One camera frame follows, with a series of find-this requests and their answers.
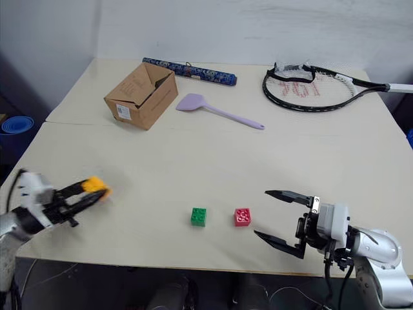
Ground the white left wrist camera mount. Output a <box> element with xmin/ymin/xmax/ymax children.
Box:
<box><xmin>17</xmin><ymin>172</ymin><xmax>55</xmax><ymax>227</ymax></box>

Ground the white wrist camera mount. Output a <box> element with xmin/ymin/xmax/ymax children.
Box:
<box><xmin>17</xmin><ymin>172</ymin><xmax>55</xmax><ymax>227</ymax></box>
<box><xmin>317</xmin><ymin>202</ymin><xmax>352</xmax><ymax>250</ymax></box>

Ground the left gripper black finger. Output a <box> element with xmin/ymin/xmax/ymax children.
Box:
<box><xmin>65</xmin><ymin>189</ymin><xmax>110</xmax><ymax>214</ymax></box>
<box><xmin>60</xmin><ymin>181</ymin><xmax>87</xmax><ymax>199</ymax></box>

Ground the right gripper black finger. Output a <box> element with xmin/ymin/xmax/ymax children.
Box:
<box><xmin>253</xmin><ymin>229</ymin><xmax>308</xmax><ymax>260</ymax></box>
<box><xmin>264</xmin><ymin>189</ymin><xmax>316</xmax><ymax>208</ymax></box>

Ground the black white tennis racket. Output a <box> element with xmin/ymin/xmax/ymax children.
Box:
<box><xmin>261</xmin><ymin>61</ymin><xmax>413</xmax><ymax>114</ymax></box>

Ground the green toy brick cube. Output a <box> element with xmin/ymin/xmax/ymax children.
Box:
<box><xmin>189</xmin><ymin>207</ymin><xmax>208</xmax><ymax>228</ymax></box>

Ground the yellow toy brick cube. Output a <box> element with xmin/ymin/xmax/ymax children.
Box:
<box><xmin>80</xmin><ymin>176</ymin><xmax>114</xmax><ymax>203</ymax></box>

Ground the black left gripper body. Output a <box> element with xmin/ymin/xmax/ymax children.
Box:
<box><xmin>43</xmin><ymin>189</ymin><xmax>80</xmax><ymax>228</ymax></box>

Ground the red toy brick cube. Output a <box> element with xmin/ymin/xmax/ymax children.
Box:
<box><xmin>233</xmin><ymin>207</ymin><xmax>253</xmax><ymax>227</ymax></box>

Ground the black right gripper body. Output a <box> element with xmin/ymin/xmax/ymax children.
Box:
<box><xmin>295</xmin><ymin>195</ymin><xmax>321</xmax><ymax>249</ymax></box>

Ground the dark rounded shape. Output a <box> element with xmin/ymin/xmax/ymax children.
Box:
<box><xmin>230</xmin><ymin>274</ymin><xmax>272</xmax><ymax>310</ymax></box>
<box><xmin>145</xmin><ymin>274</ymin><xmax>198</xmax><ymax>310</ymax></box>

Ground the blue patterned long tube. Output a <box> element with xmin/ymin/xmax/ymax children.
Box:
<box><xmin>141</xmin><ymin>57</ymin><xmax>239</xmax><ymax>87</ymax></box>

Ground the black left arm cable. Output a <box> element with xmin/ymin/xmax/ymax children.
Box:
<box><xmin>6</xmin><ymin>169</ymin><xmax>28</xmax><ymax>211</ymax></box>

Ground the brown cardboard box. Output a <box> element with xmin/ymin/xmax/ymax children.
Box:
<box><xmin>103</xmin><ymin>61</ymin><xmax>179</xmax><ymax>131</ymax></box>

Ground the thin white cable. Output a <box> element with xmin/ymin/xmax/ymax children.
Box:
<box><xmin>270</xmin><ymin>285</ymin><xmax>327</xmax><ymax>310</ymax></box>
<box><xmin>18</xmin><ymin>258</ymin><xmax>79</xmax><ymax>300</ymax></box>

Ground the lilac silicone spatula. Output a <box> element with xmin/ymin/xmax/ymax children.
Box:
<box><xmin>175</xmin><ymin>92</ymin><xmax>266</xmax><ymax>131</ymax></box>

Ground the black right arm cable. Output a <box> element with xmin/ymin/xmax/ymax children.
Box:
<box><xmin>322</xmin><ymin>247</ymin><xmax>356</xmax><ymax>306</ymax></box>

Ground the clear plastic mesh wrapping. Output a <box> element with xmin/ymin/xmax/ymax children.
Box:
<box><xmin>273</xmin><ymin>60</ymin><xmax>317</xmax><ymax>81</ymax></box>

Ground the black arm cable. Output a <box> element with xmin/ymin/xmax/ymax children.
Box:
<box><xmin>6</xmin><ymin>169</ymin><xmax>28</xmax><ymax>211</ymax></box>
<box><xmin>322</xmin><ymin>247</ymin><xmax>356</xmax><ymax>306</ymax></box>

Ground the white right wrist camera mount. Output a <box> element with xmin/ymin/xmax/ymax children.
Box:
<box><xmin>317</xmin><ymin>202</ymin><xmax>352</xmax><ymax>250</ymax></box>

